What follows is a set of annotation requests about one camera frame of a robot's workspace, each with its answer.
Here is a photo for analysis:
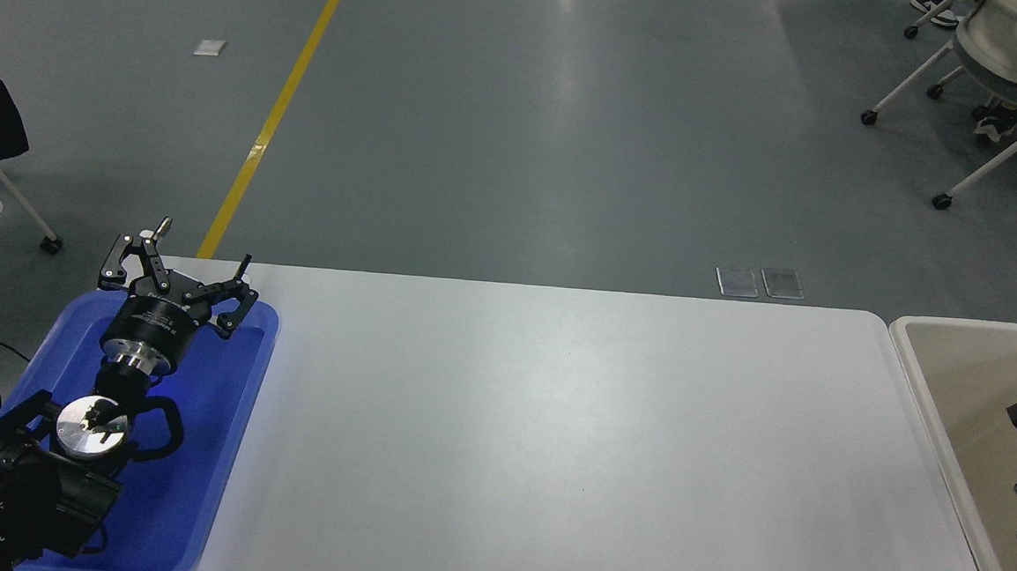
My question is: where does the white office chair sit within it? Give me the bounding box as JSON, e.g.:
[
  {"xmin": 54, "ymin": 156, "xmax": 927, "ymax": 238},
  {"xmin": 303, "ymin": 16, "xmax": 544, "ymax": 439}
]
[{"xmin": 855, "ymin": 0, "xmax": 1017, "ymax": 214}]

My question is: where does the blue plastic tray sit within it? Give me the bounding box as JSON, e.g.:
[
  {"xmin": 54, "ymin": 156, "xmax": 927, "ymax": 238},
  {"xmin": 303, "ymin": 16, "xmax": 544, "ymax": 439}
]
[{"xmin": 0, "ymin": 283, "xmax": 282, "ymax": 571}]

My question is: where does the large pale plastic bin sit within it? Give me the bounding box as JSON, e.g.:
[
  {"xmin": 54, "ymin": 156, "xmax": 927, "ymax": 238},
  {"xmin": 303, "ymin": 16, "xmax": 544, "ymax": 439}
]
[{"xmin": 874, "ymin": 315, "xmax": 1017, "ymax": 571}]

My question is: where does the grey chair with castors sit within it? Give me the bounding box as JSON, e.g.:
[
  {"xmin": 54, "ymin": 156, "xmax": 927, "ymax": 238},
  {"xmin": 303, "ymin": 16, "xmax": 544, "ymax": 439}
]
[{"xmin": 0, "ymin": 117, "xmax": 71, "ymax": 255}]

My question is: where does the person's shoe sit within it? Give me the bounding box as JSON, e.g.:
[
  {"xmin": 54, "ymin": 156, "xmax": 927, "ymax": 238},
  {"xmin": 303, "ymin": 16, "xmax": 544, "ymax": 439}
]
[
  {"xmin": 909, "ymin": 0, "xmax": 961, "ymax": 31},
  {"xmin": 973, "ymin": 100, "xmax": 1017, "ymax": 144}
]

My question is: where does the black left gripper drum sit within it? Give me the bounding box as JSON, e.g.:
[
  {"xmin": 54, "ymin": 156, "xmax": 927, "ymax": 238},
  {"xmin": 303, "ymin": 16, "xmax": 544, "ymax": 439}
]
[{"xmin": 100, "ymin": 271, "xmax": 212, "ymax": 365}]

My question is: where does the metal floor plate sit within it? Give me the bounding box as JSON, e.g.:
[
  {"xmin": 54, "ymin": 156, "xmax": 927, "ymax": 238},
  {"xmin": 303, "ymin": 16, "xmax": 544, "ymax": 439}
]
[
  {"xmin": 761, "ymin": 268, "xmax": 806, "ymax": 300},
  {"xmin": 715, "ymin": 265, "xmax": 761, "ymax": 299}
]

